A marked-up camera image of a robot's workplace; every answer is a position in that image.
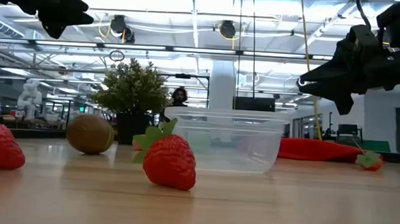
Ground person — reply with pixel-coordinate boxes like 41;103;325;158
158;85;190;124

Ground artificial plant in black pot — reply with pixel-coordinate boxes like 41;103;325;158
87;55;175;148

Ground black hanging monitor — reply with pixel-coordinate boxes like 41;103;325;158
232;95;276;113

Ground black ceiling cable reel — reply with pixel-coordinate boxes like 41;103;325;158
218;19;238;40
108;14;137;44

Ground white humanoid robot figure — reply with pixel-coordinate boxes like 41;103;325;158
16;78;44;121

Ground yellow cable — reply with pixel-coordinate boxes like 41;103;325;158
292;0;330;142

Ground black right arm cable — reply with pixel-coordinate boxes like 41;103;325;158
353;0;374;29

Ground white column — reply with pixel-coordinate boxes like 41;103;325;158
208;59;238;111

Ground green toy fruit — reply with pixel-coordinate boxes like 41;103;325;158
187;130;214;153

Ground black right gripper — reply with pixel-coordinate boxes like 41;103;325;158
297;36;400;119

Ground clear plastic tupperware container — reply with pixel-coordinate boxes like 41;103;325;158
162;105;292;175

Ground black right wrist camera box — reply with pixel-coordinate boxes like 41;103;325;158
346;23;381;60

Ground green board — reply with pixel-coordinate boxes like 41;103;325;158
361;139;392;153

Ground brown toy kiwi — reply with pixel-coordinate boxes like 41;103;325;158
65;112;116;156

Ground red cloth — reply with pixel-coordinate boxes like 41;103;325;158
277;136;366;165

